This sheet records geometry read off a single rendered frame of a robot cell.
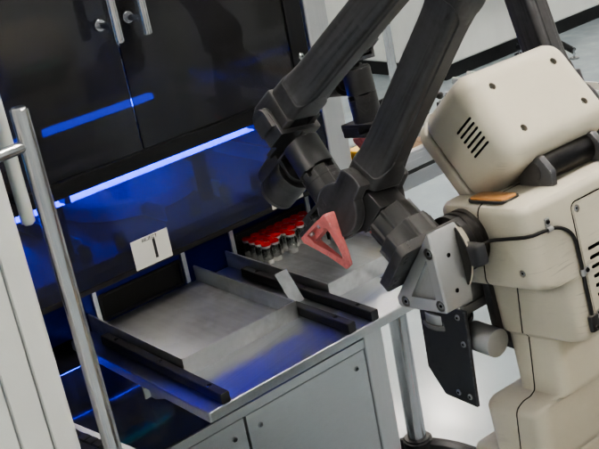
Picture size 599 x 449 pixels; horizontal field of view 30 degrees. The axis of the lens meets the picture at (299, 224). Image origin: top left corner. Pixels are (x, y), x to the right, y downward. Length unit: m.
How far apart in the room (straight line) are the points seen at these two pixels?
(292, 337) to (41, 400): 0.65
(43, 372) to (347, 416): 1.24
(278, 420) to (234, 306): 0.39
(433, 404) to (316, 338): 1.51
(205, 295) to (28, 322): 0.85
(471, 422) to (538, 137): 1.93
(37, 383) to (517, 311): 0.68
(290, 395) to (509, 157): 1.13
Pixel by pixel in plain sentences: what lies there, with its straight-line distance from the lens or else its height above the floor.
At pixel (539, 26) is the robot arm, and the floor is 1.38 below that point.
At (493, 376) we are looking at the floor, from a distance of 3.59.
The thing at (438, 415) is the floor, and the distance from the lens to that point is 3.42.
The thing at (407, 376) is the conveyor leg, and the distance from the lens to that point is 2.96.
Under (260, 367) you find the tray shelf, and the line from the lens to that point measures 1.95.
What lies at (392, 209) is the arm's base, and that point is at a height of 1.24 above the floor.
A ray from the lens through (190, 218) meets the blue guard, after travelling 2.23.
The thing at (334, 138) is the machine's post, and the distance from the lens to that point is 2.43.
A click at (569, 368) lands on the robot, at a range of 1.66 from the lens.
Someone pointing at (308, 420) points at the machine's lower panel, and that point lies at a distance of 2.55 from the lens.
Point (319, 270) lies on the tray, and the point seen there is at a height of 0.88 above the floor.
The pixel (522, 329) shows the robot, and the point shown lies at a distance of 1.65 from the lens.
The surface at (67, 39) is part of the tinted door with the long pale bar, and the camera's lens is 2.07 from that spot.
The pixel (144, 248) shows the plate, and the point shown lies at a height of 1.03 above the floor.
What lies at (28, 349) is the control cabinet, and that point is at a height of 1.18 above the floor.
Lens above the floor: 1.77
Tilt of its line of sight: 20 degrees down
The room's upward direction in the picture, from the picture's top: 11 degrees counter-clockwise
